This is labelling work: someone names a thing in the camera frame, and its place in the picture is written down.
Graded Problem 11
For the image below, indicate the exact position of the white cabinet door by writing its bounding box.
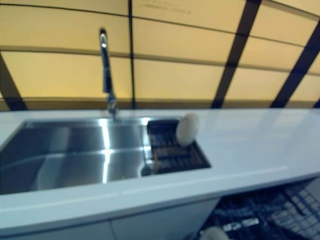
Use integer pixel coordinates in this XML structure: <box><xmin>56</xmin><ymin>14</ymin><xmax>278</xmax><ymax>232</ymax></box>
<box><xmin>109</xmin><ymin>197</ymin><xmax>221</xmax><ymax>240</ymax></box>
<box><xmin>0</xmin><ymin>219</ymin><xmax>113</xmax><ymax>240</ymax></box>

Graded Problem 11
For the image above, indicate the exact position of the black sink drying rack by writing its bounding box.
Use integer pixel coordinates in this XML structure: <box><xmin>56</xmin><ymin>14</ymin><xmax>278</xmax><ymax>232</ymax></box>
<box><xmin>145</xmin><ymin>118</ymin><xmax>212</xmax><ymax>175</ymax></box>

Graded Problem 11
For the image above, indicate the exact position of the stainless steel sink basin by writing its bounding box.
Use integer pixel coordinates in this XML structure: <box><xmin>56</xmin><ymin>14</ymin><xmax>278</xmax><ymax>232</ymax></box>
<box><xmin>0</xmin><ymin>116</ymin><xmax>212</xmax><ymax>196</ymax></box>

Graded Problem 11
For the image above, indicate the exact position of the dishwasher lower rack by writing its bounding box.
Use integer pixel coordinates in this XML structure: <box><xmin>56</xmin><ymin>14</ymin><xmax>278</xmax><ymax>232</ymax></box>
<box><xmin>198</xmin><ymin>178</ymin><xmax>320</xmax><ymax>240</ymax></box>

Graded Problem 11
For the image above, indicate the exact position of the chrome gooseneck kitchen faucet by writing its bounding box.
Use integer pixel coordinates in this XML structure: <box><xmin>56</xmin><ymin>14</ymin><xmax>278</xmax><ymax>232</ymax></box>
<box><xmin>99</xmin><ymin>28</ymin><xmax>120</xmax><ymax>122</ymax></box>

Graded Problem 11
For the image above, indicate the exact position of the dark wire dishwasher rack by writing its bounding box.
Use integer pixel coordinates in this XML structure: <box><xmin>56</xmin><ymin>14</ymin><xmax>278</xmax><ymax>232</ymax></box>
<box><xmin>217</xmin><ymin>179</ymin><xmax>320</xmax><ymax>240</ymax></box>

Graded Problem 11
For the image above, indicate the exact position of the white round plate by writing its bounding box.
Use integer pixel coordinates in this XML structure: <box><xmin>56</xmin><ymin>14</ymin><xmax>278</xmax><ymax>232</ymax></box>
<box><xmin>201</xmin><ymin>226</ymin><xmax>235</xmax><ymax>240</ymax></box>
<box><xmin>175</xmin><ymin>112</ymin><xmax>201</xmax><ymax>148</ymax></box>

